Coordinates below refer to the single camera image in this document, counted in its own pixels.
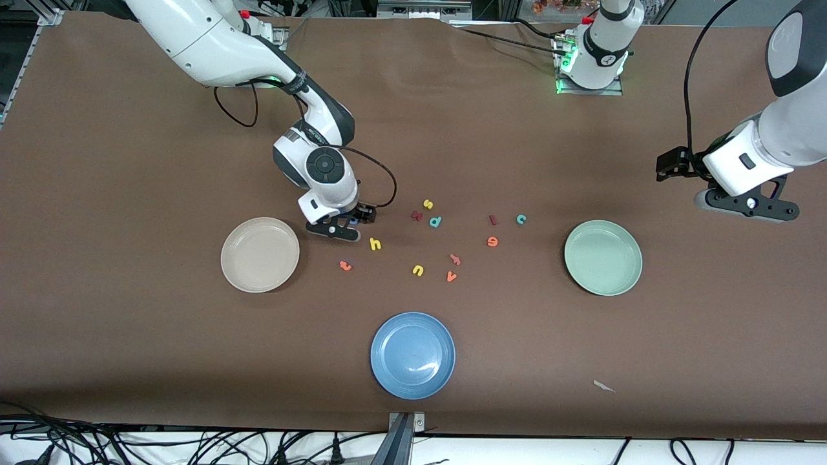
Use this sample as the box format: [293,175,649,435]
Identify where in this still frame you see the beige brown plate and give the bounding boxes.
[220,217,301,294]

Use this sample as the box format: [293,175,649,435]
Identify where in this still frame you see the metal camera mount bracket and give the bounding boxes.
[386,411,427,465]

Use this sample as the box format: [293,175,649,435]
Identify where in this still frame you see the green plate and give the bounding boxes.
[563,220,644,297]

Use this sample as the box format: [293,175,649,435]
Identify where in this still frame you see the brown paper table cover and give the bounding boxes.
[0,13,827,441]

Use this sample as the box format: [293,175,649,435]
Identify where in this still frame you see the tangled black floor cables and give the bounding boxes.
[0,400,388,465]

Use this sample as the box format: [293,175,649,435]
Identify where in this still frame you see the black base cable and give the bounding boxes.
[452,26,568,56]
[514,18,571,41]

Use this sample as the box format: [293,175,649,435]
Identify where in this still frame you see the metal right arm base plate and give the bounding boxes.
[258,26,289,52]

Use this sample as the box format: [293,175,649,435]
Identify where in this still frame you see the silver power strip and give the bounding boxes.
[377,0,474,19]

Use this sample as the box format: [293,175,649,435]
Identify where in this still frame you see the blue plate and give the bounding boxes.
[370,312,457,400]

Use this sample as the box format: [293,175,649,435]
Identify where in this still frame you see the aluminium frame rail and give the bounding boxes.
[0,9,67,130]

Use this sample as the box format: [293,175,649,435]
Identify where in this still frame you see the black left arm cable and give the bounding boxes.
[684,0,740,165]

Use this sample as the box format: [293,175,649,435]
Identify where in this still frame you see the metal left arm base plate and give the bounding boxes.
[556,32,625,97]

